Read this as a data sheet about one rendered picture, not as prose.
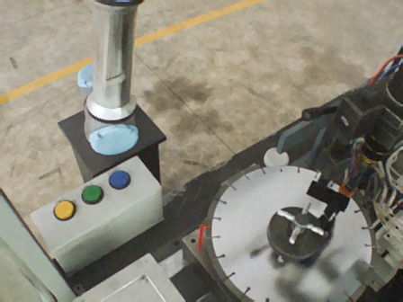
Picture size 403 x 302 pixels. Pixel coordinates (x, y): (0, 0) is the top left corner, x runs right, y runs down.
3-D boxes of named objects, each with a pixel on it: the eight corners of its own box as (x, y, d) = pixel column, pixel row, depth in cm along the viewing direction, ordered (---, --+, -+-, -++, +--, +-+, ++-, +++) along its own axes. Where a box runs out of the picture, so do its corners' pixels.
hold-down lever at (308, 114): (324, 146, 56) (330, 134, 53) (296, 120, 58) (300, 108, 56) (355, 126, 59) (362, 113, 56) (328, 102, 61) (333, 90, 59)
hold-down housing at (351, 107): (325, 185, 67) (368, 105, 50) (310, 166, 69) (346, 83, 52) (347, 176, 68) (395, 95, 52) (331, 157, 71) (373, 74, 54)
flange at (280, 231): (281, 265, 71) (284, 261, 69) (258, 217, 77) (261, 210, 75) (330, 248, 74) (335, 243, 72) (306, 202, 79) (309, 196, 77)
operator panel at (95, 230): (68, 277, 87) (49, 252, 75) (49, 243, 92) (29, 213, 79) (164, 219, 98) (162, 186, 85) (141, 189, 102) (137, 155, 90)
